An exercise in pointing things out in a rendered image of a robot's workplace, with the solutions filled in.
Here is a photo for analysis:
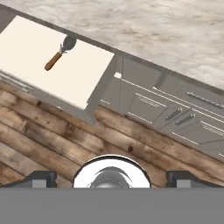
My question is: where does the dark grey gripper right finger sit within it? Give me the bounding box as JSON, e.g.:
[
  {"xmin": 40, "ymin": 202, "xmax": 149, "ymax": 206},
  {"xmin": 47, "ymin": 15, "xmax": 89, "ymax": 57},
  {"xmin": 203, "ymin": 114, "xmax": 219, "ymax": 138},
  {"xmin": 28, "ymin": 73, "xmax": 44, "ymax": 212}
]
[{"xmin": 164, "ymin": 170, "xmax": 224, "ymax": 189}]

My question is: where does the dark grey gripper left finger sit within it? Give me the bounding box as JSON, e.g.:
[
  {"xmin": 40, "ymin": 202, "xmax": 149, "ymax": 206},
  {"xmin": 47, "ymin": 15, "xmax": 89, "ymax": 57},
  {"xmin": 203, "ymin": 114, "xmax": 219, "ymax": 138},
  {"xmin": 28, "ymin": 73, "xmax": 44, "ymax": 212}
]
[{"xmin": 0, "ymin": 170, "xmax": 58, "ymax": 189}]

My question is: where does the grey drawer front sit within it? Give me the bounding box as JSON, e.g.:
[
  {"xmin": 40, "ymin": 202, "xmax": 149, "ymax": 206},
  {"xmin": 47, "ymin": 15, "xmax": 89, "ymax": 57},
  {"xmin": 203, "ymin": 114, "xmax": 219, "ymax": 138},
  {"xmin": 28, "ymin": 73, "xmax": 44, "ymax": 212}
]
[{"xmin": 152, "ymin": 73, "xmax": 224, "ymax": 123}]

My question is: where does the white round object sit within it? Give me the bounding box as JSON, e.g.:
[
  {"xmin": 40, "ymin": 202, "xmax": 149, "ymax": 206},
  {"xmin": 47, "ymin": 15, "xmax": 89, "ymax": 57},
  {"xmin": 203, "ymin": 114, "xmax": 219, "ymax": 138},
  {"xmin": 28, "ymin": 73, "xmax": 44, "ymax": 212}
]
[{"xmin": 72, "ymin": 154, "xmax": 152, "ymax": 189}]

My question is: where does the grey cupboard door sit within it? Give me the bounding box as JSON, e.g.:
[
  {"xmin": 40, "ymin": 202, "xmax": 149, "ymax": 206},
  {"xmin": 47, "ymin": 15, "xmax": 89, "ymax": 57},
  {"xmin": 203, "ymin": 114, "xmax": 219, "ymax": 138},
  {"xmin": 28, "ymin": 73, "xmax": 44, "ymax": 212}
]
[
  {"xmin": 100, "ymin": 76, "xmax": 192, "ymax": 131},
  {"xmin": 158, "ymin": 108, "xmax": 224, "ymax": 162}
]

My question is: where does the silver cupboard door handle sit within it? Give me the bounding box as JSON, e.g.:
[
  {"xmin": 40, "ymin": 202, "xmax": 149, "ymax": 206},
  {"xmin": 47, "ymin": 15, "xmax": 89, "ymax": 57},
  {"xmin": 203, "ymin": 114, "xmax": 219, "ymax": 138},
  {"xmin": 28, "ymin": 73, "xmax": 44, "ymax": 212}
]
[
  {"xmin": 164, "ymin": 107, "xmax": 184, "ymax": 122},
  {"xmin": 175, "ymin": 112, "xmax": 196, "ymax": 127}
]

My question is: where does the silver drawer handle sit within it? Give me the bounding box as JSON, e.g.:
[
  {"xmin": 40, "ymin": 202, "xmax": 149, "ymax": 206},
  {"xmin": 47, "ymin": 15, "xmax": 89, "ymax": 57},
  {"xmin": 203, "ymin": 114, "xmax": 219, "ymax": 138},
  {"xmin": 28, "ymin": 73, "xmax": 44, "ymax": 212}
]
[
  {"xmin": 185, "ymin": 91, "xmax": 224, "ymax": 110},
  {"xmin": 0, "ymin": 72, "xmax": 33, "ymax": 94}
]

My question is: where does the pizza cutter with wooden handle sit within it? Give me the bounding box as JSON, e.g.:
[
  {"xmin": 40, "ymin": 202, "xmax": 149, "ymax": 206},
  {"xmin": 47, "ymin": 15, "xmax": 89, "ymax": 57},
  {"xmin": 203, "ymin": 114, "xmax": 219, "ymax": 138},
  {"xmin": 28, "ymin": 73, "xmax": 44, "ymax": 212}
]
[{"xmin": 44, "ymin": 34, "xmax": 78, "ymax": 72}]

